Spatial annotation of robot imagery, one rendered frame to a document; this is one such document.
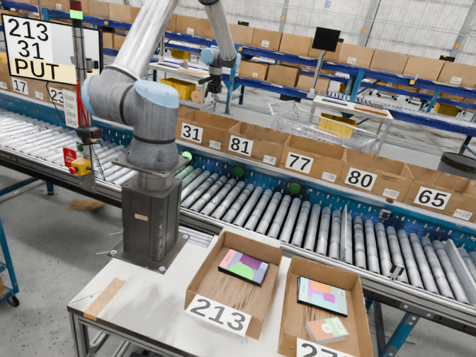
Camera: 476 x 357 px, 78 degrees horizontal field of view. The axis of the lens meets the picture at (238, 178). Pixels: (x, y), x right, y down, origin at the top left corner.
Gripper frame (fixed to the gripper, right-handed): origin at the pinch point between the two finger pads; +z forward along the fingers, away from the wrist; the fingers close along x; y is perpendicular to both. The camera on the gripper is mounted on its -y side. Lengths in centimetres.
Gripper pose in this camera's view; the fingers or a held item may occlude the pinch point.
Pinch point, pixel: (207, 103)
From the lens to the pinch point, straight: 209.6
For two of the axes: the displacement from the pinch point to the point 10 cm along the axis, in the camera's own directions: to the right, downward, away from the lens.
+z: -1.6, 8.7, 4.6
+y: 9.3, 2.9, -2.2
